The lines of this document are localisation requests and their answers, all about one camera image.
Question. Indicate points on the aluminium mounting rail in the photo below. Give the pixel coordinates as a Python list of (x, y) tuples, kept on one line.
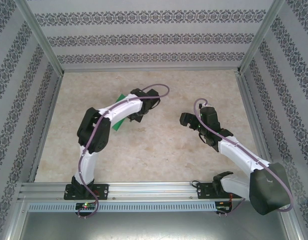
[(153, 190)]

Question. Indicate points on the grey metal panel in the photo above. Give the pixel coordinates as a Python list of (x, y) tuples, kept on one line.
[(153, 227)]

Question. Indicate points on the green paper sheet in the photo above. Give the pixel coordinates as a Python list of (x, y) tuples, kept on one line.
[(117, 126)]

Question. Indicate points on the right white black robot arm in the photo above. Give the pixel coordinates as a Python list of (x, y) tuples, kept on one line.
[(231, 152)]

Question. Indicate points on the aluminium frame bar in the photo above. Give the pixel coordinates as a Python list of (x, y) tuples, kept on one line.
[(47, 125), (260, 35), (248, 100), (294, 231), (43, 35), (16, 220)]

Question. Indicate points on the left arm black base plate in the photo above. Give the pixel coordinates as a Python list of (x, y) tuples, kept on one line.
[(103, 190)]

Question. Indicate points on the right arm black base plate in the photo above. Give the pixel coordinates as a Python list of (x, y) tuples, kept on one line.
[(203, 191)]

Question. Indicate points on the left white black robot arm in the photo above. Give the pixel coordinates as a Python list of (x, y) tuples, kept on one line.
[(87, 170)]

